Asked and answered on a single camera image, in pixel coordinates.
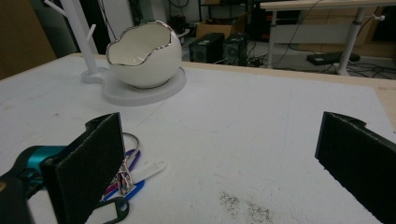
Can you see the large black computer tower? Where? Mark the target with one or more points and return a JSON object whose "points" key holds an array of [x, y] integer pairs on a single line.
{"points": [[207, 48]]}

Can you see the white egg-shaped ceramic bowl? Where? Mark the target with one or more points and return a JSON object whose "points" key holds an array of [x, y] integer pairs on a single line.
{"points": [[155, 68]]}

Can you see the white foam mat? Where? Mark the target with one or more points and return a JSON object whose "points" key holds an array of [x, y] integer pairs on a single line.
{"points": [[236, 137]]}

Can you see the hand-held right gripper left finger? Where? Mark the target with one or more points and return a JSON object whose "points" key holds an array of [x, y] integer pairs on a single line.
{"points": [[81, 174]]}

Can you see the white-legged desk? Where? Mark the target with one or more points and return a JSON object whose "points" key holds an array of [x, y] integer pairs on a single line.
{"points": [[311, 34]]}

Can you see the flat black device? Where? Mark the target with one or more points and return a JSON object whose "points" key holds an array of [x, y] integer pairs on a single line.
{"points": [[330, 58]]}

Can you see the open cardboard box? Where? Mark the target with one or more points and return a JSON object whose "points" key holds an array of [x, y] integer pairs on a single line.
{"points": [[213, 29]]}

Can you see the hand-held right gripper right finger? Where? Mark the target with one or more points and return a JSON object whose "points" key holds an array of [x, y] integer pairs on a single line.
{"points": [[358, 161]]}

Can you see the small black computer tower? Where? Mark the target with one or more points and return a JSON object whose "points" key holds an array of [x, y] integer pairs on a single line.
{"points": [[235, 49]]}

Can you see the white key hanger stand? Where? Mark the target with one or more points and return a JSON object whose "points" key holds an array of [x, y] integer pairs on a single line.
{"points": [[87, 53]]}

